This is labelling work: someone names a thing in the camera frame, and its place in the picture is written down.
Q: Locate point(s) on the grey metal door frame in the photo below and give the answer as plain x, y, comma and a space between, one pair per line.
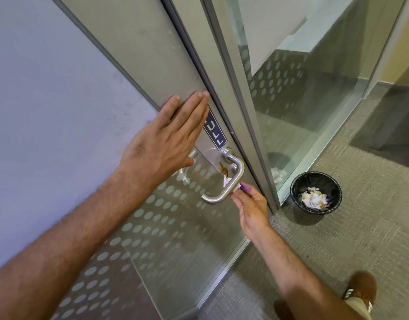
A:
237, 79

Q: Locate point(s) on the beige trouser leg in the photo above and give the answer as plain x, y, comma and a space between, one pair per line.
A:
356, 308

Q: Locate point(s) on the person's right hand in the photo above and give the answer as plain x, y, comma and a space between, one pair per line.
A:
254, 213

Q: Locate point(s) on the pile of crumpled used tissues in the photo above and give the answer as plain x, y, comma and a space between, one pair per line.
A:
313, 199

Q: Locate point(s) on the person's right forearm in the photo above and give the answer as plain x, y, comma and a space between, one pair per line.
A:
291, 273

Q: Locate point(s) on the black waste bin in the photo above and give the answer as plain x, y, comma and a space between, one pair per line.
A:
297, 193

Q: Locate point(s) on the person's left little finger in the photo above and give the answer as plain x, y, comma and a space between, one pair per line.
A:
169, 108

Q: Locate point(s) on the blue door sign sticker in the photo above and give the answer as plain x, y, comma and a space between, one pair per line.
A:
215, 129

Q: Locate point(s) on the white tissue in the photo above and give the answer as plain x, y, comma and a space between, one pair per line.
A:
228, 182

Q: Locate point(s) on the person's left forearm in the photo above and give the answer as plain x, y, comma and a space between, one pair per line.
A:
67, 243

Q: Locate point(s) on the person's right thumb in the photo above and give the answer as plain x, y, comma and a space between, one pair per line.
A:
237, 200

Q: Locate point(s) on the person's left hand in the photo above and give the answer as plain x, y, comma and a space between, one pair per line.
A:
157, 146

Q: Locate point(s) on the dotted glass partition panel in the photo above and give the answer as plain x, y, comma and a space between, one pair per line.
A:
317, 79

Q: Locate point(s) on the brown striped shoe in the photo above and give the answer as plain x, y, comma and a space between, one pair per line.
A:
362, 286

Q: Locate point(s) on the frosted glass door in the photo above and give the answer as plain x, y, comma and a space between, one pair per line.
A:
141, 46

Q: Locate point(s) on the person's left thumb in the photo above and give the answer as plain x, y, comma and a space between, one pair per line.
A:
189, 161

